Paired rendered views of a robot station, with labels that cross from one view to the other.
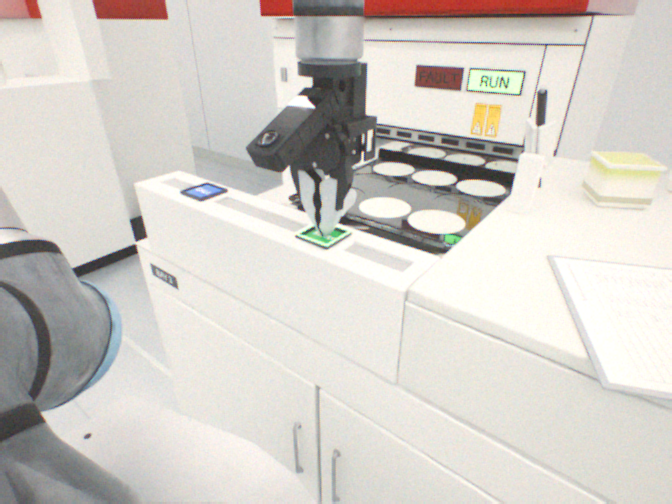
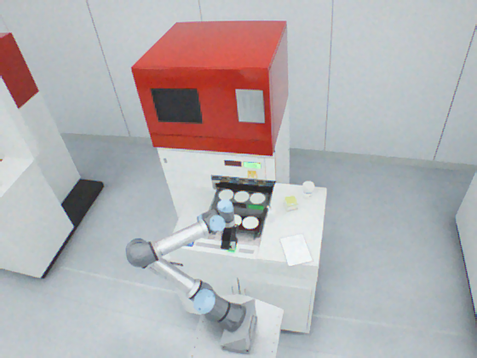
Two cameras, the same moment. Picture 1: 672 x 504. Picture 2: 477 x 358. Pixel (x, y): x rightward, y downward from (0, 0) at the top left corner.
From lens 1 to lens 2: 1.69 m
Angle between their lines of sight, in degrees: 21
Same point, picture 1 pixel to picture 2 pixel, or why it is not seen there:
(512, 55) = (255, 158)
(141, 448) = not seen: hidden behind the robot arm
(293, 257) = (227, 256)
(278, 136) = (227, 245)
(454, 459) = (272, 280)
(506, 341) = (274, 262)
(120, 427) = not seen: hidden behind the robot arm
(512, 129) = (261, 176)
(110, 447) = not seen: hidden behind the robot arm
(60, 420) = (117, 319)
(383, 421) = (255, 279)
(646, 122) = (309, 94)
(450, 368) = (267, 268)
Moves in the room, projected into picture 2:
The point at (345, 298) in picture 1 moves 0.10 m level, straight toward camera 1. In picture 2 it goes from (243, 262) to (249, 274)
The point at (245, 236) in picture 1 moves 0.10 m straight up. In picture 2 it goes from (212, 254) to (209, 244)
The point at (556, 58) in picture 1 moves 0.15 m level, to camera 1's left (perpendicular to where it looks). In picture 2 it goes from (268, 160) to (247, 168)
